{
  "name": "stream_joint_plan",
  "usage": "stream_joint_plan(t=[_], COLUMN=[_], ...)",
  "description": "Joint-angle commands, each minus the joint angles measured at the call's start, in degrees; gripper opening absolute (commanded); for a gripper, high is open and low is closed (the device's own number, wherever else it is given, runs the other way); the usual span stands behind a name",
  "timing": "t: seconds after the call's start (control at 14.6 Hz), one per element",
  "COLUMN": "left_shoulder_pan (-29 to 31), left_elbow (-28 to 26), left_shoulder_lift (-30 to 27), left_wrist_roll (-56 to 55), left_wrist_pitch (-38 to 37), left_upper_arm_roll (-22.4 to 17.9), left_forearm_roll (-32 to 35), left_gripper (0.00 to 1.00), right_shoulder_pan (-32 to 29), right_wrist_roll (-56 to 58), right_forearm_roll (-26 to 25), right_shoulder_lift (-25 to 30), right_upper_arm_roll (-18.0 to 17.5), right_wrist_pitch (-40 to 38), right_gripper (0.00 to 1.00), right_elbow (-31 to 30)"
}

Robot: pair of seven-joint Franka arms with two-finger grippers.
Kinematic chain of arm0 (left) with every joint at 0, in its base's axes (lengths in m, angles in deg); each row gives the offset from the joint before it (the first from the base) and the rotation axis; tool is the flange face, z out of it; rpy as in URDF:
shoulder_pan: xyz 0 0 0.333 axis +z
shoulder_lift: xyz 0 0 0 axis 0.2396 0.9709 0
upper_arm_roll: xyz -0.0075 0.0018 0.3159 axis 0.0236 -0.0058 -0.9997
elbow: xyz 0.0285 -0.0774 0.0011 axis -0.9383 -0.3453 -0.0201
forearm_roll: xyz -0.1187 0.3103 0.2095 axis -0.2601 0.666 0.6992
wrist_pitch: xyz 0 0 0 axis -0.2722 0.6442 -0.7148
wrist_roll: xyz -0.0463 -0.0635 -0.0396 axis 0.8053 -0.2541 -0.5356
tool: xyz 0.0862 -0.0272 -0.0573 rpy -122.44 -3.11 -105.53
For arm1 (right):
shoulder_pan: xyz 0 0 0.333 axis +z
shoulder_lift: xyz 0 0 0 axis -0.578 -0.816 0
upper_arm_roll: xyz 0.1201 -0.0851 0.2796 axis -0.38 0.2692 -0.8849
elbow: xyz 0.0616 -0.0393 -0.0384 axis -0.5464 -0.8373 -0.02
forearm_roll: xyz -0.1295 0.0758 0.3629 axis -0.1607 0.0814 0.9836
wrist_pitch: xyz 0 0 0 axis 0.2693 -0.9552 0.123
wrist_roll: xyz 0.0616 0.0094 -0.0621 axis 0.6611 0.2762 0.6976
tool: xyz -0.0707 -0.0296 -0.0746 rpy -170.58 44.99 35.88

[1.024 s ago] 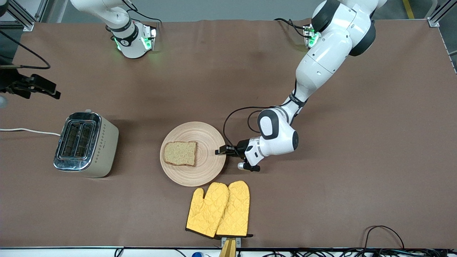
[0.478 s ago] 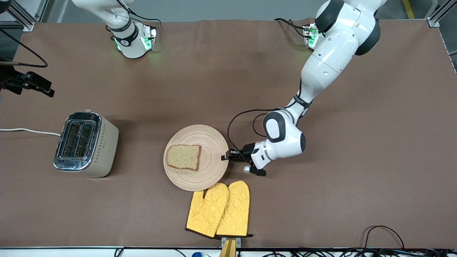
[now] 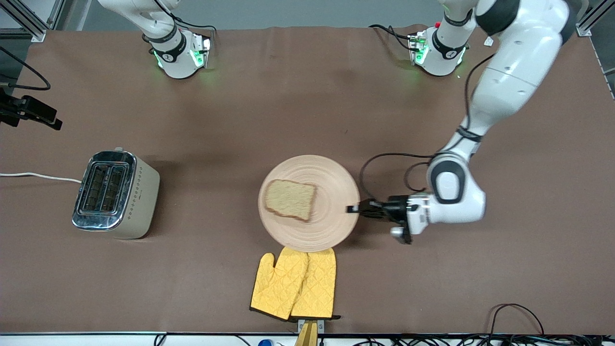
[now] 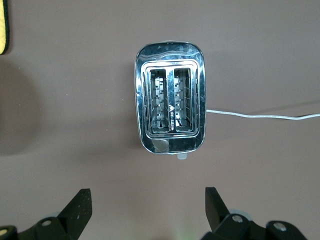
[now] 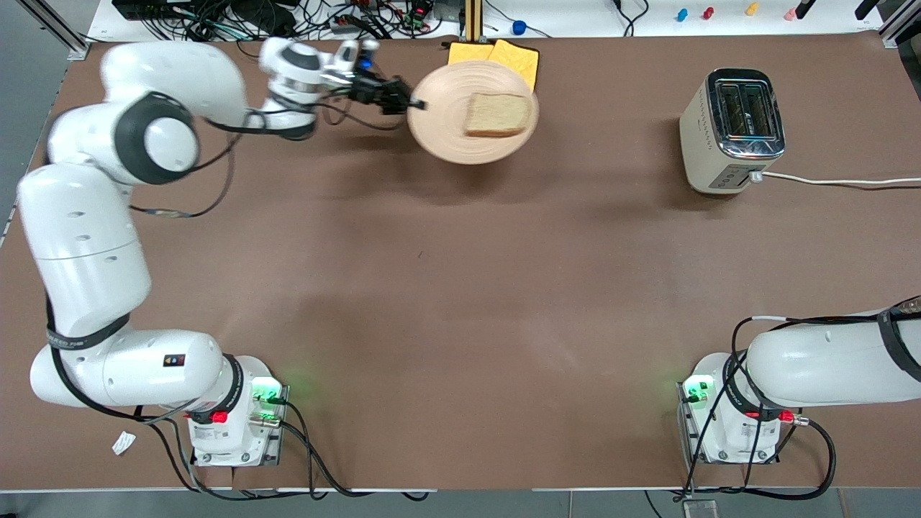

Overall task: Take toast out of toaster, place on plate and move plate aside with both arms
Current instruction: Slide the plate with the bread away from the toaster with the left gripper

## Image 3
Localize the round wooden plate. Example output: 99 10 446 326
258 155 361 253

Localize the brown toast slice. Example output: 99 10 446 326
265 179 318 222

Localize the yellow quilted oven mitt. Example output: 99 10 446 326
290 247 342 321
250 247 309 321

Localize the chrome and beige toaster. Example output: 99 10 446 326
72 148 160 240

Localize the brown table cover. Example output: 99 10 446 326
0 25 615 334

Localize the yellow wooden stick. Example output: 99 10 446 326
295 320 325 346

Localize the white toaster power cable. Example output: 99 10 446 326
0 172 82 184

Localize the aluminium frame profile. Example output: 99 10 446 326
0 0 65 43
576 0 615 37

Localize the black looped cable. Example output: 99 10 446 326
489 303 546 337

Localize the black cable bundle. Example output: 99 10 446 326
336 334 615 346

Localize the black right arm base cable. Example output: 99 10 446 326
171 17 218 37

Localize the black arm base cable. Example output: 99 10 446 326
171 17 218 37
369 24 415 52

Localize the black left arm base cable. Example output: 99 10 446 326
369 24 415 52

